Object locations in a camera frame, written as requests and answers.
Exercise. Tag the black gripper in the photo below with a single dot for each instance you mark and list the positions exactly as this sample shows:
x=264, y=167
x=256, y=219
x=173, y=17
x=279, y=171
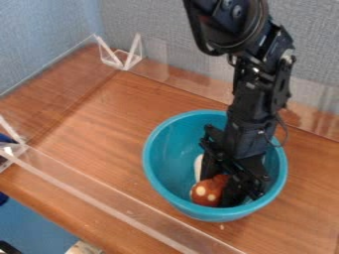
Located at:
x=233, y=151

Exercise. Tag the clear acrylic back barrier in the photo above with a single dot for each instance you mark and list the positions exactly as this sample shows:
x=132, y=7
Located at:
x=207, y=76

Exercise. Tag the brown white toy mushroom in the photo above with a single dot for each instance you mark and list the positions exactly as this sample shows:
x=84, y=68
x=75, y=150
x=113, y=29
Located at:
x=205, y=191

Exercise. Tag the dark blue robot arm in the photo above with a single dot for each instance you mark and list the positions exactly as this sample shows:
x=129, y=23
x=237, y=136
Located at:
x=236, y=28

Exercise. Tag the clear acrylic front barrier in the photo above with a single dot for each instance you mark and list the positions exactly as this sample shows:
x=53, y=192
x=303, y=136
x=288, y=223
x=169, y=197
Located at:
x=103, y=215

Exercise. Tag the clear acrylic barrier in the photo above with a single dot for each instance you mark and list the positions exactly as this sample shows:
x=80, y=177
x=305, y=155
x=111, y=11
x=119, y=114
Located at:
x=207, y=76
x=103, y=215
x=24, y=63

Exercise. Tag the clear acrylic left barrier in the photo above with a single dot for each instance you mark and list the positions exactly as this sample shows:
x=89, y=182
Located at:
x=24, y=63

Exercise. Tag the blue plastic bowl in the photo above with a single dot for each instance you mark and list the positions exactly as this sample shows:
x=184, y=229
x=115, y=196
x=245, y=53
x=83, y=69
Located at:
x=169, y=152

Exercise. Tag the clear acrylic corner bracket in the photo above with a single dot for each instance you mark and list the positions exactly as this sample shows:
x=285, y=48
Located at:
x=119, y=58

